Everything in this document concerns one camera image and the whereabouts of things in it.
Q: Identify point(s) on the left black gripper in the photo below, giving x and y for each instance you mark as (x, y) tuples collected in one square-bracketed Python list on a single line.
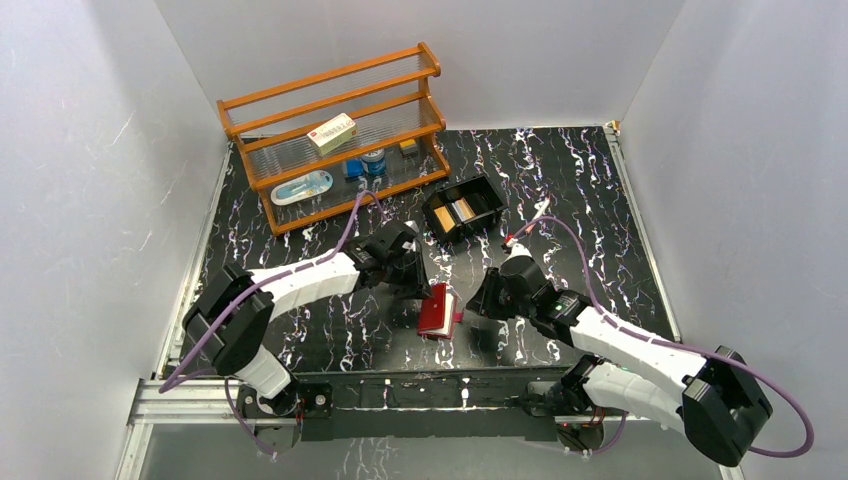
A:
[(411, 275)]

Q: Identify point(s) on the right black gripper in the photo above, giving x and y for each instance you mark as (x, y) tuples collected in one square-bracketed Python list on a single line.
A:
[(483, 302)]

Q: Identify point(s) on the red card holder wallet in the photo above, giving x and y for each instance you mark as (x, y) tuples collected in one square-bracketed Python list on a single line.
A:
[(440, 314)]

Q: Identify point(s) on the black plastic card tray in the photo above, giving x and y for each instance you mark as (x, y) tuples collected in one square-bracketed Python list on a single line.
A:
[(481, 193)]

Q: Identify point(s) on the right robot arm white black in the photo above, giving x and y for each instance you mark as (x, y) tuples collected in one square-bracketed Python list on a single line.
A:
[(718, 407)]

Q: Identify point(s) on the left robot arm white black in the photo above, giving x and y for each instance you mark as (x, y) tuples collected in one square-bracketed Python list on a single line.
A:
[(228, 321)]

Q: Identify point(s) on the gold card in tray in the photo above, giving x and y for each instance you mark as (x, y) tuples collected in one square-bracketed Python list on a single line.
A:
[(444, 218)]

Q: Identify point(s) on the white card stack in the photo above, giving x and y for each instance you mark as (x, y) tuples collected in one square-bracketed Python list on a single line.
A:
[(463, 210)]

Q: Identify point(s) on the white orange pen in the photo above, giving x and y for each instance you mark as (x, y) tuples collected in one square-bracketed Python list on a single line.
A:
[(541, 208)]

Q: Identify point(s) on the blue white round tin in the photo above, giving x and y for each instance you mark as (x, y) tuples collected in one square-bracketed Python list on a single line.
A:
[(374, 162)]

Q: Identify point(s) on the small blue box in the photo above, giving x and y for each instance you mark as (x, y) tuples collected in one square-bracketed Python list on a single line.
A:
[(353, 169)]

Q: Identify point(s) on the small yellow black block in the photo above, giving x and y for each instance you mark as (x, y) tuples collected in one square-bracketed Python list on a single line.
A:
[(409, 148)]

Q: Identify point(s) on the white blue blister pack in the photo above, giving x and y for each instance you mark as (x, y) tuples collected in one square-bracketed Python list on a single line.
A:
[(301, 188)]

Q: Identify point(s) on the white cardboard box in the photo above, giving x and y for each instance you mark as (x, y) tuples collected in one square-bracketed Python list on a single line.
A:
[(332, 134)]

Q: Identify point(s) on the orange wooden shelf rack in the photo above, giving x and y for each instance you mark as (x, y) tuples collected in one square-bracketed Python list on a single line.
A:
[(310, 146)]

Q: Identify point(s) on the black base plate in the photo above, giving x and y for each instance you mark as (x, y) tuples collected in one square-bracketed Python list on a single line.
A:
[(492, 402)]

